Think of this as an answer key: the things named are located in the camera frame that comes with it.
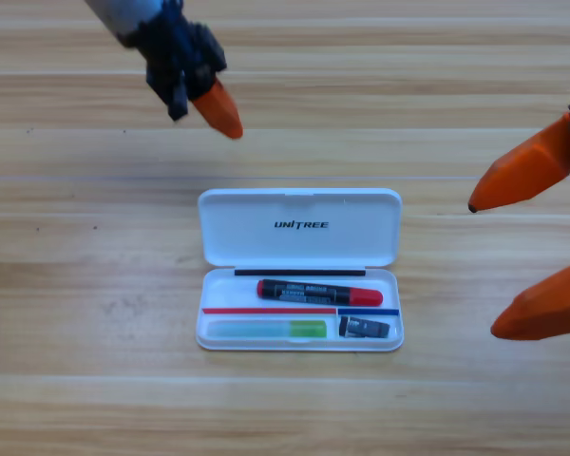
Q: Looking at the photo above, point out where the red black marker pen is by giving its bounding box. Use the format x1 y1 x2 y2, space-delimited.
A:
256 278 385 308

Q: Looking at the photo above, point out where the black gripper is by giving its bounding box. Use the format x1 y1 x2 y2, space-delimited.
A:
123 0 244 140

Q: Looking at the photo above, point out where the green white highlighter pen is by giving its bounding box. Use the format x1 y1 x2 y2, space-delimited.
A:
206 319 328 341

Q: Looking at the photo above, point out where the white Unitree pencil case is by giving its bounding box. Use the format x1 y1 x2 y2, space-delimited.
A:
197 187 405 352

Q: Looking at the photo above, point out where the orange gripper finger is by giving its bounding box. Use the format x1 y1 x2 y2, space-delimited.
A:
489 264 570 342
467 78 570 214

